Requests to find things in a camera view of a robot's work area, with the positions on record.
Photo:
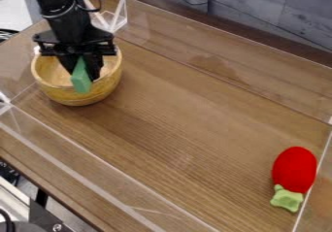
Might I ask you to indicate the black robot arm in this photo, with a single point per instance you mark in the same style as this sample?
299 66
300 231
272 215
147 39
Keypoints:
55 8

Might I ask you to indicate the red plush strawberry toy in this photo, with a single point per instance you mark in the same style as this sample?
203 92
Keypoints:
293 173

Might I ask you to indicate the light brown wooden bowl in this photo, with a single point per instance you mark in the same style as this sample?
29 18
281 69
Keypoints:
73 89

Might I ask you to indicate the clear acrylic tray enclosure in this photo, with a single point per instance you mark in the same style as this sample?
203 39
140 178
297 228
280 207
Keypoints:
172 154

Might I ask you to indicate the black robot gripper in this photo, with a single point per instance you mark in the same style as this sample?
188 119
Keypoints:
72 35

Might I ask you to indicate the green rectangular stick block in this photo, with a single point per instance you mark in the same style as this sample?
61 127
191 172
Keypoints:
80 80

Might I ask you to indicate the black metal table bracket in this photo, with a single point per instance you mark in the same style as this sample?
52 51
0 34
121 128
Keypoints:
45 220

